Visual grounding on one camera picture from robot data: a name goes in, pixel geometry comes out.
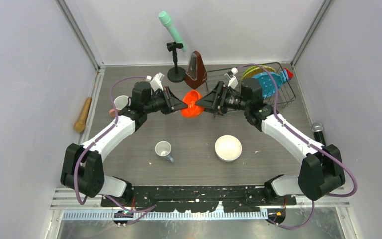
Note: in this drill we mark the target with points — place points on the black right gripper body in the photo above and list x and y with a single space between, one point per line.
235 101

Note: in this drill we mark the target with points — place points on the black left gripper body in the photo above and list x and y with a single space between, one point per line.
155 103

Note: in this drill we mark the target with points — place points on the orange bowl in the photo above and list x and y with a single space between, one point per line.
192 110

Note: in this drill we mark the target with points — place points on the blue dotted plate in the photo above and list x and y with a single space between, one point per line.
267 84

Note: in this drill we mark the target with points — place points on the woven bamboo plate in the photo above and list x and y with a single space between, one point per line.
260 70

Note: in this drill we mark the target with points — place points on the lime green plate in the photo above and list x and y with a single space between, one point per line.
255 71

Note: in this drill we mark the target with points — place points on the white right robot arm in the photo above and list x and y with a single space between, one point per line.
320 166

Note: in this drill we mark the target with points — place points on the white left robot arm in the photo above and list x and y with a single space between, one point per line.
82 168

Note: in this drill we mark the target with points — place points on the pink floral mug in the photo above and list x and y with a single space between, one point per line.
120 102

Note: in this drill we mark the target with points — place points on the black microphone stand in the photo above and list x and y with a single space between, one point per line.
176 74

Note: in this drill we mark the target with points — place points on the brown wooden metronome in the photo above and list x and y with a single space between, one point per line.
195 72

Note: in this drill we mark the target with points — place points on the grey printed mug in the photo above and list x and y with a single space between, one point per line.
163 150

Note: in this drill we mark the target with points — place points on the colourful toy block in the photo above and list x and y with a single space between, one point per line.
287 74

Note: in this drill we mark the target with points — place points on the white bowl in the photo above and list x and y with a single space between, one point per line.
228 148

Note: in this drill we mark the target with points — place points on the wooden rolling pin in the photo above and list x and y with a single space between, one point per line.
80 123

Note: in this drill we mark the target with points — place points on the black handheld microphone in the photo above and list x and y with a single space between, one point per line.
317 129

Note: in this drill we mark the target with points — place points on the mint green microphone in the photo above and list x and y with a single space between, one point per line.
167 23

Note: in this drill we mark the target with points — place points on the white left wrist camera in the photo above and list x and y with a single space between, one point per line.
156 81

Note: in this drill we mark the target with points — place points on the black wire dish rack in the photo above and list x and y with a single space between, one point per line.
283 96

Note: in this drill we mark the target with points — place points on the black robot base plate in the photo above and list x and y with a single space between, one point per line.
198 199

